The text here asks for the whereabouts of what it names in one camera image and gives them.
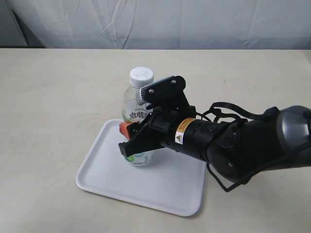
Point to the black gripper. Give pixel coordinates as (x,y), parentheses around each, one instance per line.
(177,131)

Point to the clear plastic drink bottle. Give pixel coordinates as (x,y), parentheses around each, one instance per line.
(133,112)

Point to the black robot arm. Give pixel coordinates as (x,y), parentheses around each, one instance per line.
(237,150)

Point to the white plastic tray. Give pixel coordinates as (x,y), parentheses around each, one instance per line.
(172,182)

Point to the white wrinkled backdrop cloth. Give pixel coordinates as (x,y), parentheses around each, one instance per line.
(168,24)

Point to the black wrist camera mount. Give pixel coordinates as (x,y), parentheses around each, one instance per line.
(167,92)

